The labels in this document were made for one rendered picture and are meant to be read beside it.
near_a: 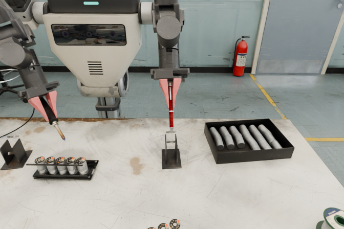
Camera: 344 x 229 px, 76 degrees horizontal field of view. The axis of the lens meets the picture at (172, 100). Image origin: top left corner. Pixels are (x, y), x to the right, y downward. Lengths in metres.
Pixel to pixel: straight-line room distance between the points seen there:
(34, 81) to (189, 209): 0.53
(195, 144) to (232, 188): 0.19
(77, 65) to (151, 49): 2.25
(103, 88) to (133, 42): 0.26
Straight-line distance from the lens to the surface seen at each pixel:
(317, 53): 3.74
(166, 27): 0.53
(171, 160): 0.70
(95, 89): 1.07
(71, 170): 0.68
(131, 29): 0.93
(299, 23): 3.47
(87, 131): 0.87
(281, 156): 0.77
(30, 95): 0.69
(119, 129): 0.85
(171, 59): 0.58
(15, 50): 0.65
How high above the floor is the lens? 1.24
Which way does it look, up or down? 29 degrees down
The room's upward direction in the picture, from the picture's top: straight up
